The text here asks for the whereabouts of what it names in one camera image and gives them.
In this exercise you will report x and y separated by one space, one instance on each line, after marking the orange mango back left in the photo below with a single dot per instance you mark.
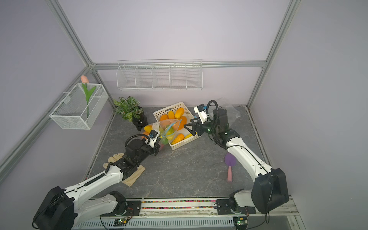
164 117

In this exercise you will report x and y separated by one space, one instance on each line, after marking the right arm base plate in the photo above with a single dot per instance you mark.
229 207

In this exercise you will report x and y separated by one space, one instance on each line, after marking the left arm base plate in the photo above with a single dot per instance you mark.
129 208

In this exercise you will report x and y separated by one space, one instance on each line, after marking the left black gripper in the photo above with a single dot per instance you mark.
155 148

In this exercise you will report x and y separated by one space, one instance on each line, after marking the purple pink brush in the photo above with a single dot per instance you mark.
230 161

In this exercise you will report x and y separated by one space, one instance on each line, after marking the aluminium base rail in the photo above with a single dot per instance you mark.
193 213

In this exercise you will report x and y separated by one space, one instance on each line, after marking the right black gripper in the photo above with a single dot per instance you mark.
198 125

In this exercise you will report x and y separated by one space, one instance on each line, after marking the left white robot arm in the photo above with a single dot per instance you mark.
63 209

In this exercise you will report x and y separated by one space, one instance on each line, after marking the green potted plant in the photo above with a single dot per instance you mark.
130 109

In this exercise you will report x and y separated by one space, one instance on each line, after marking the white wire wall shelf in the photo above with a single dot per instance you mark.
160 74

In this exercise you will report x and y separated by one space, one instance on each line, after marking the green mango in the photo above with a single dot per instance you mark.
167 136

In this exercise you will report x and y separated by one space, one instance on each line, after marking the small orange mango front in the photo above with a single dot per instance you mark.
179 138

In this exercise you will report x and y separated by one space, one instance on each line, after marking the orange mango top of basket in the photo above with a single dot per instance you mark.
179 113

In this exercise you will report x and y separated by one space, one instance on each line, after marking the pink artificial tulip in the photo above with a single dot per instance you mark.
88 92

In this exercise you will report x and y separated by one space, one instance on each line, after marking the white mesh wall basket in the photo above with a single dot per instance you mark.
71 112

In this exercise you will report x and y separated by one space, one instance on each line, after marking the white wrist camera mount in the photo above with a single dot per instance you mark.
201 111

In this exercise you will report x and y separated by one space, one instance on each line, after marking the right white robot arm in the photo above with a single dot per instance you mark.
270 189

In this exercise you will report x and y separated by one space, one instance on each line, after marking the white plastic perforated basket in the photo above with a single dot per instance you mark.
186 117

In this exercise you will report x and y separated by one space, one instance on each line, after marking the clear zip-top bag blue zipper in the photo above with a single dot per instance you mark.
164 130

